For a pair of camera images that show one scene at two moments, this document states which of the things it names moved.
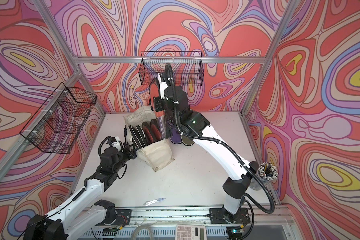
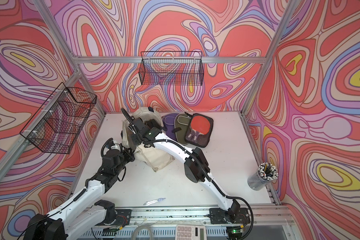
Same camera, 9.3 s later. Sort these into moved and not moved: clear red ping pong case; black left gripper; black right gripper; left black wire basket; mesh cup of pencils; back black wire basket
Moved: black right gripper; clear red ping pong case
Not moved: black left gripper; left black wire basket; mesh cup of pencils; back black wire basket
